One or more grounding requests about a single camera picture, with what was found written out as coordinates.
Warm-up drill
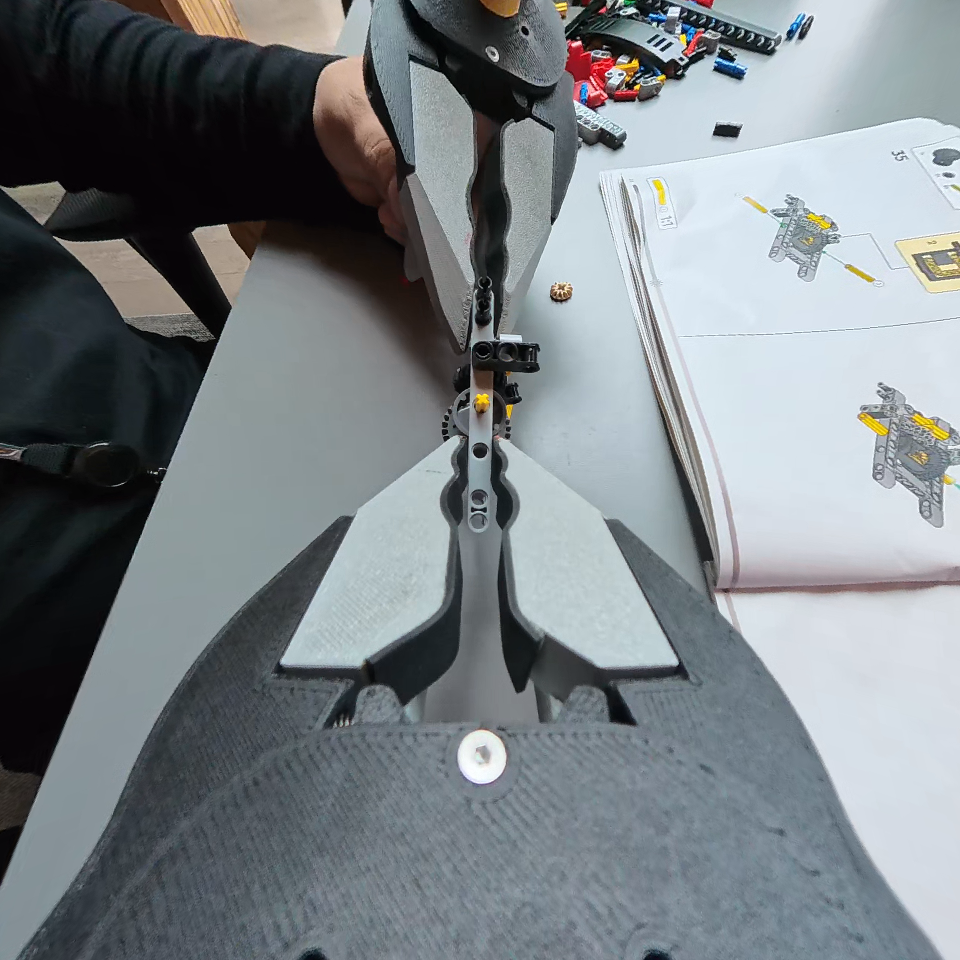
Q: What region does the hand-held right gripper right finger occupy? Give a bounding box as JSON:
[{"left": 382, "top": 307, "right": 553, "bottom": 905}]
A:
[{"left": 495, "top": 439, "right": 681, "bottom": 696}]

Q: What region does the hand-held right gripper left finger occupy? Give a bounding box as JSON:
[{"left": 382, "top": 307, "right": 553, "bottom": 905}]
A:
[{"left": 279, "top": 437, "right": 465, "bottom": 704}]

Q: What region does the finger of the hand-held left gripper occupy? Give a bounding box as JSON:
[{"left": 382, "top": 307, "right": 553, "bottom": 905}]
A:
[
  {"left": 480, "top": 114, "right": 560, "bottom": 316},
  {"left": 397, "top": 58, "right": 485, "bottom": 355}
]

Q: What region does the grey lego gear frame assembly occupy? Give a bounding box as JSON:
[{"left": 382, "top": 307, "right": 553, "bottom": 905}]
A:
[{"left": 438, "top": 276, "right": 543, "bottom": 535}]

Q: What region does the person's left forearm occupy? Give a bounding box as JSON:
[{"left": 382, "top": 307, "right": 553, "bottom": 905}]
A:
[{"left": 0, "top": 0, "right": 346, "bottom": 226}]

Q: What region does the pile of lego pieces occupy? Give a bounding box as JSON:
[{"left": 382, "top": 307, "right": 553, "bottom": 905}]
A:
[{"left": 562, "top": 0, "right": 817, "bottom": 151}]

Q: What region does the white lego instruction booklet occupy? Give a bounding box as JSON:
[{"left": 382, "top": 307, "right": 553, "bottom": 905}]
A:
[{"left": 598, "top": 116, "right": 960, "bottom": 960}]

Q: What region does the person's left hand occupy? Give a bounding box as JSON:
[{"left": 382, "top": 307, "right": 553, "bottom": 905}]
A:
[{"left": 311, "top": 56, "right": 410, "bottom": 246}]

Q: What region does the black badge reel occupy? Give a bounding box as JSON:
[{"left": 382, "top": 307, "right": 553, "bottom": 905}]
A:
[{"left": 75, "top": 442, "right": 168, "bottom": 493}]

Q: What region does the person's black clothing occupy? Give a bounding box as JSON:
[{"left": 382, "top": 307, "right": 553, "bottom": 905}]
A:
[{"left": 0, "top": 187, "right": 219, "bottom": 826}]

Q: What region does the wooden post with bolts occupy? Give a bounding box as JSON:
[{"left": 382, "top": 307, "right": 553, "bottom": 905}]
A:
[{"left": 159, "top": 0, "right": 250, "bottom": 40}]

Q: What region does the black chair frame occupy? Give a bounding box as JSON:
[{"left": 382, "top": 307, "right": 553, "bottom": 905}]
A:
[{"left": 45, "top": 187, "right": 235, "bottom": 340}]

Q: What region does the black strap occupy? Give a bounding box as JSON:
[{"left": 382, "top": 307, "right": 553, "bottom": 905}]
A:
[{"left": 0, "top": 441, "right": 85, "bottom": 483}]

